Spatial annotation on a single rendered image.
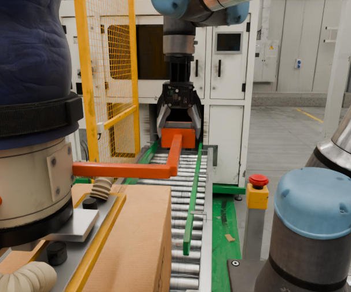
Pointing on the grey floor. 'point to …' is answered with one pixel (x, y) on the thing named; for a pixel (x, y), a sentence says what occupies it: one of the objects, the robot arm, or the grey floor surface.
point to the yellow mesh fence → (81, 19)
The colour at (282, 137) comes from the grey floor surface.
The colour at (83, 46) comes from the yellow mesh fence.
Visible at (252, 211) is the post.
